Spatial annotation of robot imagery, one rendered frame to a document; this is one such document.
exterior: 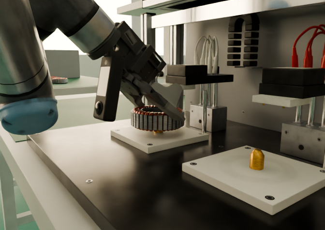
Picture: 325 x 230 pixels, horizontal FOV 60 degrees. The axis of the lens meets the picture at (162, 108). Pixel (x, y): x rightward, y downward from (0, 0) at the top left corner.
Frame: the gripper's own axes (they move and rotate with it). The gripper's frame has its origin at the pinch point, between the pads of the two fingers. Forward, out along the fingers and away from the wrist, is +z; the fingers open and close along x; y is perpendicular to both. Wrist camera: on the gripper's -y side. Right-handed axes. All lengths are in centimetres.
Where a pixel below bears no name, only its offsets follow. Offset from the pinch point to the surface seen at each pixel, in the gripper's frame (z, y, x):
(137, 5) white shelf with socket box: 3, 55, 75
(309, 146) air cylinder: 9.2, 6.3, -25.6
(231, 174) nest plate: -2.0, -6.1, -23.8
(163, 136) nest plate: 0.6, -3.6, -3.6
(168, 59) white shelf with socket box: 41, 55, 86
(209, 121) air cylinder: 9.3, 6.3, -3.2
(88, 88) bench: 32, 19, 133
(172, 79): -2.7, 8.0, 0.7
